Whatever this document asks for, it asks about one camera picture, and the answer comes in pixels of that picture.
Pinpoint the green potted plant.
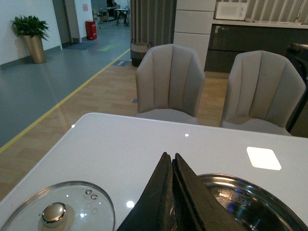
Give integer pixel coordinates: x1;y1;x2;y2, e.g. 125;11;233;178
11;15;49;64

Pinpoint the red fire extinguisher box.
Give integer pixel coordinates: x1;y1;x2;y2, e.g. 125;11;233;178
85;20;97;40

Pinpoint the white pillar cabinet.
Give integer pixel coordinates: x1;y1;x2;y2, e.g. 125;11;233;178
173;0;216;68

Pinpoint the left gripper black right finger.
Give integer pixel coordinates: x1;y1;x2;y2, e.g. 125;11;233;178
172;153;246;231

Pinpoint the right beige upholstered chair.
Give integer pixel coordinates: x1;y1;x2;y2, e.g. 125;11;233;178
220;51;306;136

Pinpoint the woven storage basket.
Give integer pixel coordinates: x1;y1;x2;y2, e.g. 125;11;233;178
130;38;152;67

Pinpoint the glass pot lid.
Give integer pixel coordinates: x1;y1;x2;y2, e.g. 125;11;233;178
1;181;116;231

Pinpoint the dark grey kitchen counter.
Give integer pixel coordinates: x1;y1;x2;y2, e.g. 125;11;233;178
205;20;308;73

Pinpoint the beige upholstered chair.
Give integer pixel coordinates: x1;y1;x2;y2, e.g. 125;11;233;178
136;44;205;125
220;51;306;136

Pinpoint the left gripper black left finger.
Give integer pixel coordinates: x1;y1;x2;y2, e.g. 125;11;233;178
118;152;173;231

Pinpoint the distant black table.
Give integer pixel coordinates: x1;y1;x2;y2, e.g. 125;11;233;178
114;8;129;26

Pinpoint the white microwave oven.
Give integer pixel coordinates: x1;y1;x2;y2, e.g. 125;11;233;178
214;2;248;20

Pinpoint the stainless steel pot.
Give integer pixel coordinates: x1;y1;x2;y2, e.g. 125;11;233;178
168;173;308;231

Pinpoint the blue floor mat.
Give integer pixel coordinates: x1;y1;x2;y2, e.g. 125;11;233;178
65;42;94;51

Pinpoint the left beige upholstered chair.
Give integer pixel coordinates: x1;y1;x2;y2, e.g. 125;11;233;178
136;44;205;125

